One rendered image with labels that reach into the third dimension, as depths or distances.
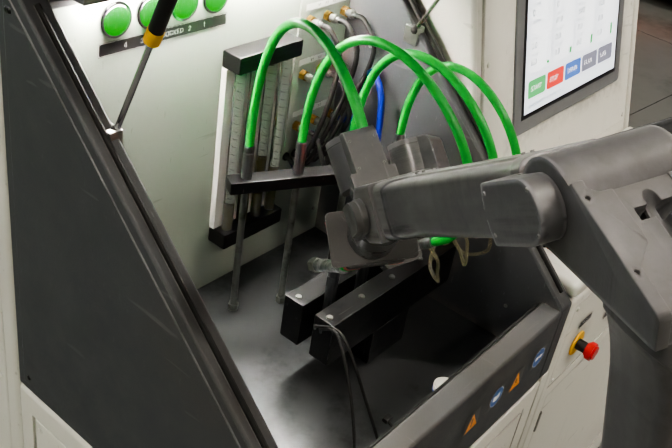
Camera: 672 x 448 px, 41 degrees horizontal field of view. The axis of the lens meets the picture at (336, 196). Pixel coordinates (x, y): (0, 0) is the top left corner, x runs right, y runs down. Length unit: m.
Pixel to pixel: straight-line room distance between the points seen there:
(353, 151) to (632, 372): 0.48
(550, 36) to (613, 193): 1.27
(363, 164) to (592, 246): 0.47
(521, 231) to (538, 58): 1.22
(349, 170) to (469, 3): 0.64
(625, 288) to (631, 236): 0.03
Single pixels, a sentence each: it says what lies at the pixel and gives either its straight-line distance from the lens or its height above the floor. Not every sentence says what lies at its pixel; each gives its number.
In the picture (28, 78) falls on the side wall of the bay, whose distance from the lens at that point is 1.16.
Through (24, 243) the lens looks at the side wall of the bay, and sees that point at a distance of 1.31.
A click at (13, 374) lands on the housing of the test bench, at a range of 1.52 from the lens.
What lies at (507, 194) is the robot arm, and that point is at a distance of 0.52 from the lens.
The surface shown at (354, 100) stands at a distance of 1.08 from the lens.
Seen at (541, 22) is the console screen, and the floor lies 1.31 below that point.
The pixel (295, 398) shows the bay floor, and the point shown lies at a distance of 1.44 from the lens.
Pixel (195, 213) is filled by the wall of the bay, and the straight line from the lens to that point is 1.52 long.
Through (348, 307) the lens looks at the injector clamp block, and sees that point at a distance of 1.39.
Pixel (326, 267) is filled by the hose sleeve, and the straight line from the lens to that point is 1.19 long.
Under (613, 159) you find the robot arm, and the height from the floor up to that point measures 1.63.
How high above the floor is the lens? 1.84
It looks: 32 degrees down
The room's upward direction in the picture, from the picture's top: 9 degrees clockwise
